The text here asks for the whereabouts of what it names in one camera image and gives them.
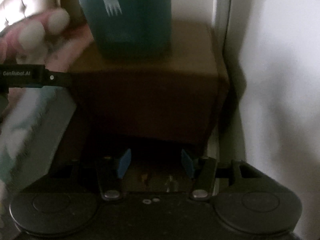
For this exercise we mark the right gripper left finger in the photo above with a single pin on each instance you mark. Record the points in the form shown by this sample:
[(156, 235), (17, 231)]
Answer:
[(112, 173)]

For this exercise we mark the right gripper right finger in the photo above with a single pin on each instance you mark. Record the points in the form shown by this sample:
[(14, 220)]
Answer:
[(202, 172)]

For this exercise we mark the teal deer trash bin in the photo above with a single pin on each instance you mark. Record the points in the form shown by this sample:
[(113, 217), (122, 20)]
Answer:
[(129, 28)]

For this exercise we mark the floral bed cover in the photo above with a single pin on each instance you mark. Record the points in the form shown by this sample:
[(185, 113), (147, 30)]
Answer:
[(36, 118)]

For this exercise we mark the pink plush toy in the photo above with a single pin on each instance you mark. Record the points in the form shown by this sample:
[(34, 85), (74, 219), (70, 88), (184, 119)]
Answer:
[(26, 36)]

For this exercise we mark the dark wooden nightstand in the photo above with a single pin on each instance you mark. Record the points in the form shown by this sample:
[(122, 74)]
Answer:
[(176, 99)]

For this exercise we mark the white wardrobe door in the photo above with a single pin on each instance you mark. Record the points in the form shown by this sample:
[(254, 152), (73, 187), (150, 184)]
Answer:
[(271, 50)]

